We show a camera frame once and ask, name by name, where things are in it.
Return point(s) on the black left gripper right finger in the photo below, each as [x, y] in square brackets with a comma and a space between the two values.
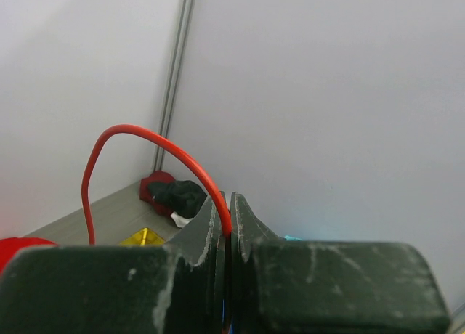
[302, 286]

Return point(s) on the white cloth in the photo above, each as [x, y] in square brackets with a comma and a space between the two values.
[180, 221]

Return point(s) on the cyan cloth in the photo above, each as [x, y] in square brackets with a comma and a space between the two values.
[291, 238]

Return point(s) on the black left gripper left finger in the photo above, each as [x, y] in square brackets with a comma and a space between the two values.
[173, 288]

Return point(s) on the dark red cloth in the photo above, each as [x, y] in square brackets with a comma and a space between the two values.
[152, 186]

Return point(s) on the grey aluminium corner post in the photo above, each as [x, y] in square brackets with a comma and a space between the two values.
[175, 66]

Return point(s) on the black cloth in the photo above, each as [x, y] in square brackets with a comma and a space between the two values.
[184, 197]

